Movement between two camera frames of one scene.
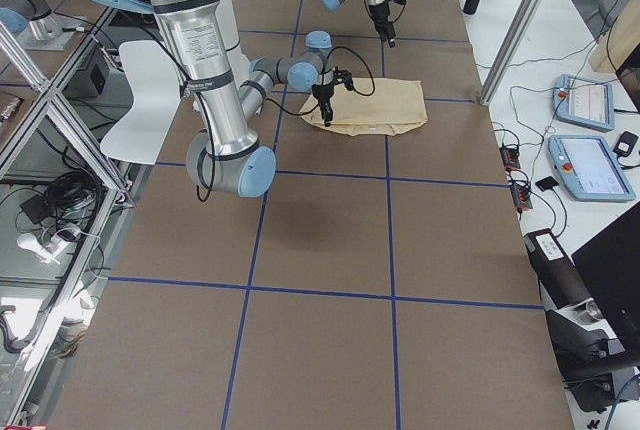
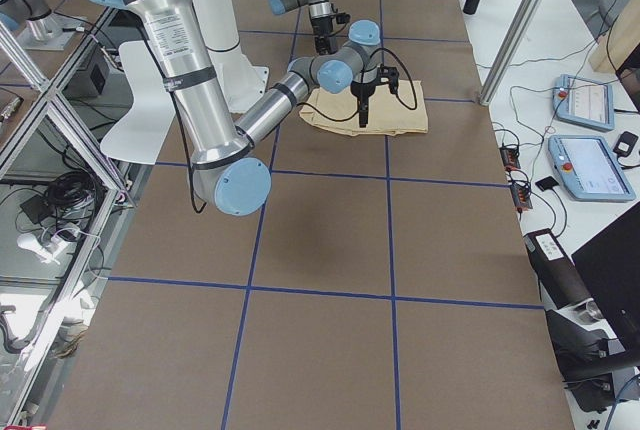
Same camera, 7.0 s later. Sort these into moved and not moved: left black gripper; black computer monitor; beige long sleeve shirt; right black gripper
Moved: right black gripper; left black gripper
Not moved: black computer monitor; beige long sleeve shirt
